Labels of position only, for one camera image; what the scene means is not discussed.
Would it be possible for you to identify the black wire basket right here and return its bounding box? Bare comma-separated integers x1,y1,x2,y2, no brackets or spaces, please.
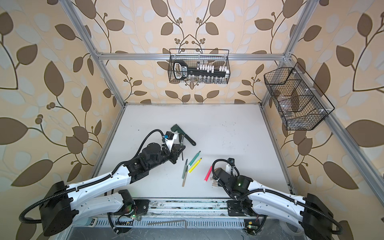
264,63,335,131

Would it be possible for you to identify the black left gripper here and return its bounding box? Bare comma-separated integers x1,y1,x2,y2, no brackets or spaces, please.
146,142,186,172

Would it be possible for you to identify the black socket set holder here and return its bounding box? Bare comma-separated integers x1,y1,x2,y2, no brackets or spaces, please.
169,60,231,82

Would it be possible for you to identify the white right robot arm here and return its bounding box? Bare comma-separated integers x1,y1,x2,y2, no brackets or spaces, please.
213,168,335,240

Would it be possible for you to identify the black wire basket centre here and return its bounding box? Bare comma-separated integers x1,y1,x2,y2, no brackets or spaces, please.
168,48,231,85

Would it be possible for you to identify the green pipe wrench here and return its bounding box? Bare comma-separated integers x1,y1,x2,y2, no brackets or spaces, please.
171,124,197,146

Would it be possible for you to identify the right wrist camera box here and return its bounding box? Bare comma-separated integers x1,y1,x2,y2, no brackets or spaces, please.
226,158,235,175

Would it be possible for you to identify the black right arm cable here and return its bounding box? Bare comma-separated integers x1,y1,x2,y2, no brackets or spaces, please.
211,158,344,235

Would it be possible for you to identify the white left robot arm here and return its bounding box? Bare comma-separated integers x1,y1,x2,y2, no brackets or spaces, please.
39,143,186,237

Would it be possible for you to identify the yellow highlighter pen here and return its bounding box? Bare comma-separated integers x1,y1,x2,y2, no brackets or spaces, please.
188,158,202,174

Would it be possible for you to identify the aluminium frame rail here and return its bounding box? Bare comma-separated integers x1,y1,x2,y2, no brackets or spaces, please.
60,1,384,203

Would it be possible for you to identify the green highlighter pen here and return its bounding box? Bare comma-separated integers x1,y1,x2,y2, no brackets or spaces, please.
189,151,201,167

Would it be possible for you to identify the grey green fountain pen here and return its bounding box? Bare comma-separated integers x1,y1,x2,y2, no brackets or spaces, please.
182,159,188,179

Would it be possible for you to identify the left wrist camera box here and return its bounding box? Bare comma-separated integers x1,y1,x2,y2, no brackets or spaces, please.
163,131,178,151

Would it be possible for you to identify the pink highlighter pen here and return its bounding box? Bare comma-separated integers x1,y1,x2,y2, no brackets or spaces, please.
205,166,212,182

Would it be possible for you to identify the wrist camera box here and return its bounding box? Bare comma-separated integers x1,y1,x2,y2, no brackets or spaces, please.
226,158,235,175
163,131,178,151

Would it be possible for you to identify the black wire basket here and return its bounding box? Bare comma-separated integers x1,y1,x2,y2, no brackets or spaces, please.
264,63,335,131
168,48,231,85

